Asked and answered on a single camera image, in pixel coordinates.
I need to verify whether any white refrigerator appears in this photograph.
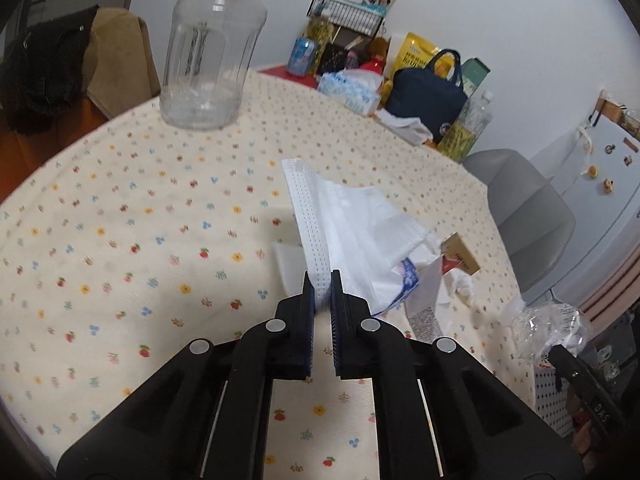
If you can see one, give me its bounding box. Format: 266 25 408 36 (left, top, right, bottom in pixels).
530 90 640 311

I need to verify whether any navy lunch bag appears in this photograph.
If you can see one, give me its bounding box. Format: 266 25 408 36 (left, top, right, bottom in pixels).
385 48 470 145

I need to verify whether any large clear water jug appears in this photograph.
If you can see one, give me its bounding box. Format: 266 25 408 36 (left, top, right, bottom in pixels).
159 0 269 131

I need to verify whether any small crumpled white tissue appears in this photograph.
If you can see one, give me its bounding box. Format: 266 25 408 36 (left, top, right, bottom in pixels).
442 271 478 311

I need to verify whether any clear plastic bag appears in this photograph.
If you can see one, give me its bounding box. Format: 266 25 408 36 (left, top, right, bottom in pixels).
499 299 595 367

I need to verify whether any grey chair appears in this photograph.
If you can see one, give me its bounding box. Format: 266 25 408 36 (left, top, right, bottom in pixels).
462 149 577 295

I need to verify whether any wooden hook rack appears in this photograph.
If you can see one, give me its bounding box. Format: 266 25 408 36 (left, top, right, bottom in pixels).
592 89 640 138

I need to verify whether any green carton box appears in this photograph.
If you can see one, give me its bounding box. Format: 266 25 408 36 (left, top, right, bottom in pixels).
459 56 495 101

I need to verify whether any white hanging bag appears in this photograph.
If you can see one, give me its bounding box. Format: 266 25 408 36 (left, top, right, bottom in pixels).
535 124 597 197

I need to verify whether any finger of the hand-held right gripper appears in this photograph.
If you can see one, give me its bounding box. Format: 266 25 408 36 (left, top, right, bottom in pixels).
546 344 595 403

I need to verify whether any black mesh basket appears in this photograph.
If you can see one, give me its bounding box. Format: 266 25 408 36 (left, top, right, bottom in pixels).
316 42 362 77

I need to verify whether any black wire rack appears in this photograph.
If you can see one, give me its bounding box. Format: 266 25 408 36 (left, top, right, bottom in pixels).
306 0 387 37

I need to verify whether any torn red white paper packet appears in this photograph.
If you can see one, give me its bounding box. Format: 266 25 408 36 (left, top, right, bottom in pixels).
406 232 482 343

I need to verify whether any blue drink can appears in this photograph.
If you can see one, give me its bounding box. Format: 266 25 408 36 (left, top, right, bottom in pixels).
286 36 321 78

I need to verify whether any red table mat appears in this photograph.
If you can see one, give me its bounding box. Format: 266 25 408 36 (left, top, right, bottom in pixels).
257 62 321 92

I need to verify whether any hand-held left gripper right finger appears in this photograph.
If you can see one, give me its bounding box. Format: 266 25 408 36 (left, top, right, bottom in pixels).
329 269 587 480

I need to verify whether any white dotted bin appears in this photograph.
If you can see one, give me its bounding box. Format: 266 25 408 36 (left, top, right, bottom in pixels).
532 362 572 438

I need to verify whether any white face mask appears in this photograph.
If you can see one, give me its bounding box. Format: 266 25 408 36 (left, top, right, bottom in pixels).
280 157 335 311

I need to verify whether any white paper tissue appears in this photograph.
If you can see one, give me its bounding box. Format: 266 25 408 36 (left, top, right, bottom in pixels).
314 172 441 317

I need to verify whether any plastic bottle with yellow liquid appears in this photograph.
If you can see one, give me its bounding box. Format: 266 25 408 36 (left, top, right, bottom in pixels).
437 90 495 162

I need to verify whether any blue white tissue box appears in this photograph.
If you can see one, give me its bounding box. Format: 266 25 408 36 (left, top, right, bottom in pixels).
316 69 385 116

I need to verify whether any crumpled white napkin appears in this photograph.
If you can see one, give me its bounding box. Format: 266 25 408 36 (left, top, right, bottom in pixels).
374 109 435 147

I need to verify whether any blue white plastic wrapper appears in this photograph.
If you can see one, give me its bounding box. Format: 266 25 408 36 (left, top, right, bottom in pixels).
372 256 422 317

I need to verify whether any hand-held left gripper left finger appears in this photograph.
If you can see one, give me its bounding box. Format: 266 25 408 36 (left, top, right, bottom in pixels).
56 270 317 480

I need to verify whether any glass jar with yellow contents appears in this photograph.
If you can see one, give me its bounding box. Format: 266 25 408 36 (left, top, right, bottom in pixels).
304 14 335 63

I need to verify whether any yellow snack packet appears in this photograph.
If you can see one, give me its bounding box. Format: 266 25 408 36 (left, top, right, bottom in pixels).
392 31 445 83

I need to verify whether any red container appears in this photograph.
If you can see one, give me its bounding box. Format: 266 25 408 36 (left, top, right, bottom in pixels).
359 56 387 78

